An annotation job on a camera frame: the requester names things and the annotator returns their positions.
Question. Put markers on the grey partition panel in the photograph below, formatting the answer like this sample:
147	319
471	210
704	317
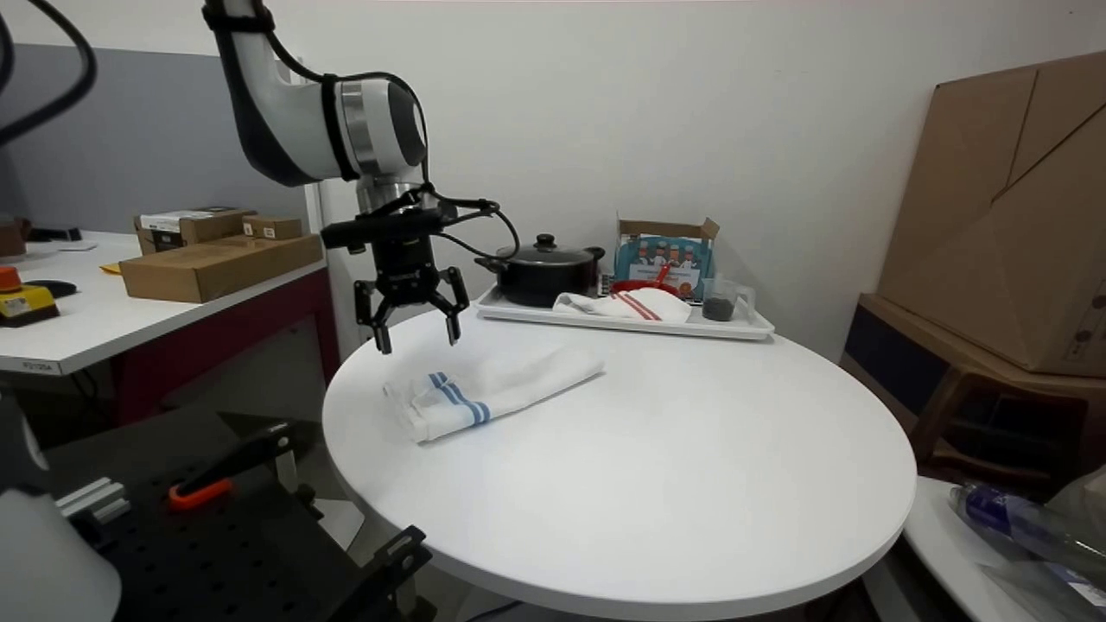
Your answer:
150	149

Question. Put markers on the large brown cardboard box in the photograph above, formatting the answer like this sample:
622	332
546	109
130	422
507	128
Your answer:
1015	228

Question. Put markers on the black pot with lid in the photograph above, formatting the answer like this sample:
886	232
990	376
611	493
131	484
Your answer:
540	279

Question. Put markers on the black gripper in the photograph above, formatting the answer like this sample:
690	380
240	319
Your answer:
407	261

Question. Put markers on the small open cardboard box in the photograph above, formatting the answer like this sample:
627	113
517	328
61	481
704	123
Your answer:
209	226

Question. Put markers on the red plastic utensil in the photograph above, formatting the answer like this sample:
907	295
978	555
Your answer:
660	279

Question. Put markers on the black perforated breadboard table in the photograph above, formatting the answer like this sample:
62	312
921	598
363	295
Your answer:
219	563

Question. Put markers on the clear plastic bag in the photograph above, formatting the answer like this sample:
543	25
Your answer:
1038	536

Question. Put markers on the white desk with maroon side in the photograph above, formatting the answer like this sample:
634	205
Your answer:
105	324

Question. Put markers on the white robot base shell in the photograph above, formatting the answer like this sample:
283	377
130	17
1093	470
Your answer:
46	563

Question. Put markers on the black metal bracket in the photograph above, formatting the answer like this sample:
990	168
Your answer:
391	572

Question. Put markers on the silver aluminium profile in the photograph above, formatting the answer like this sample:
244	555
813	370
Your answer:
91	498

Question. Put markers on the blue printed carton box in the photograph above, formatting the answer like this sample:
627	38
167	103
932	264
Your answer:
684	245

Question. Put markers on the small closed cardboard box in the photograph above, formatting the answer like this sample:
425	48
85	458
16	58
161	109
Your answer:
273	228

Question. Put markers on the white towel with blue stripes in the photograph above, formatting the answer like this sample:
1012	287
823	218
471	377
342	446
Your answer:
497	385

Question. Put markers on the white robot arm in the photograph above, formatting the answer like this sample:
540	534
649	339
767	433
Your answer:
300	115

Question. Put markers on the small dark grey cylinder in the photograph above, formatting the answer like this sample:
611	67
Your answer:
717	309

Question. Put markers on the flat brown cardboard box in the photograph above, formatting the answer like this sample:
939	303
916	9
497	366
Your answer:
219	266

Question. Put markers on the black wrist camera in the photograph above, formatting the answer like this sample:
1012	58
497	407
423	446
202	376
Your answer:
347	232

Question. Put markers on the white rectangular tray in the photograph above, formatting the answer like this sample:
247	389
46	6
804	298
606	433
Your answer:
737	325

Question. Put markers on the yellow and black device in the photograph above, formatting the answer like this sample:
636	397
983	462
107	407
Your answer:
25	304

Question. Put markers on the white towel with red stripes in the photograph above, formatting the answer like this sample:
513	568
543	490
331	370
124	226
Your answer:
645	304

